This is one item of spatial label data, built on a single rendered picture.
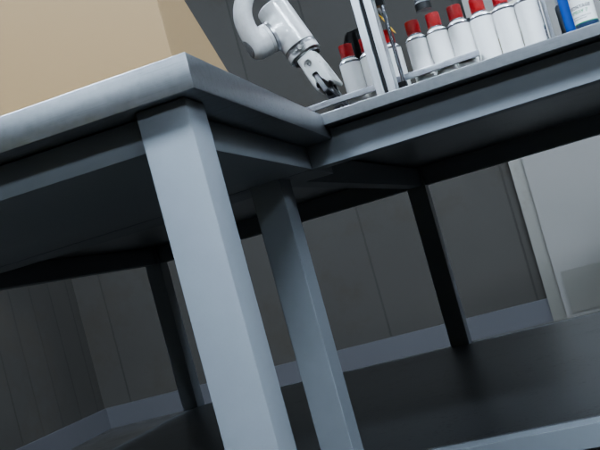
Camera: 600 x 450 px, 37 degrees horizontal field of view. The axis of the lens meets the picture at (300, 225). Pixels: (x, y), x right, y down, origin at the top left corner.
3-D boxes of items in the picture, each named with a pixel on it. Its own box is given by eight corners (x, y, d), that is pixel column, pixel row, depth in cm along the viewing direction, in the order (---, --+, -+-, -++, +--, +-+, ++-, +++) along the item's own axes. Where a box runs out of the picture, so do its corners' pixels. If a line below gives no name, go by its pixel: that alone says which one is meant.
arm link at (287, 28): (285, 49, 218) (316, 31, 221) (254, 6, 220) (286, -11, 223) (281, 63, 226) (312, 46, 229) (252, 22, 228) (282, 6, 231)
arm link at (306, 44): (307, 33, 218) (314, 43, 218) (318, 39, 226) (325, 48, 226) (280, 55, 220) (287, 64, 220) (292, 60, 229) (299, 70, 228)
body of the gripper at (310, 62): (310, 41, 217) (337, 78, 216) (322, 47, 227) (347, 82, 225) (286, 61, 219) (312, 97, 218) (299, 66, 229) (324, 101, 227)
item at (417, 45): (446, 101, 215) (423, 20, 216) (443, 99, 210) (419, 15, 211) (425, 108, 217) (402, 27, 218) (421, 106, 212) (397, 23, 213)
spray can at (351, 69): (379, 122, 220) (357, 43, 222) (374, 121, 216) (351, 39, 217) (360, 129, 222) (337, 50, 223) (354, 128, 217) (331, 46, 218)
